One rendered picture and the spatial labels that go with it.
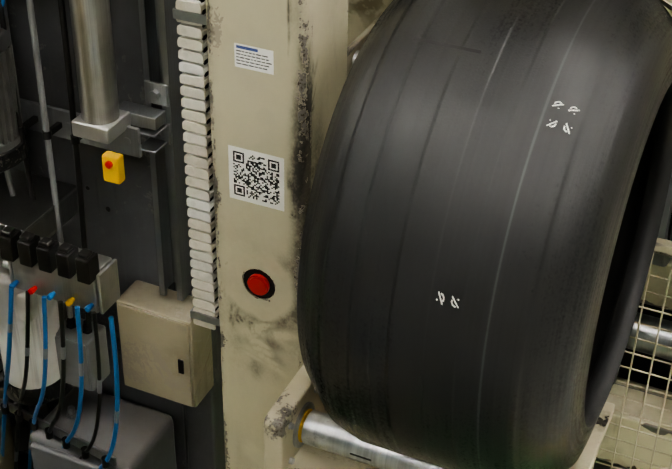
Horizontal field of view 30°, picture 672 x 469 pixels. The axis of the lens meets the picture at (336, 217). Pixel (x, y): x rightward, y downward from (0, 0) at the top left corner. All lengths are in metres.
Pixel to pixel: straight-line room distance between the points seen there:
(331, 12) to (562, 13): 0.28
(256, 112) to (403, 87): 0.26
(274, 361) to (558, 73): 0.62
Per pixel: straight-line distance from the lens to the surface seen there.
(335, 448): 1.61
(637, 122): 1.28
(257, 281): 1.60
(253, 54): 1.44
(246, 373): 1.72
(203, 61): 1.49
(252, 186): 1.53
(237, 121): 1.49
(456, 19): 1.32
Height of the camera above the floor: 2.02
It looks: 34 degrees down
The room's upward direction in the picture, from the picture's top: 1 degrees clockwise
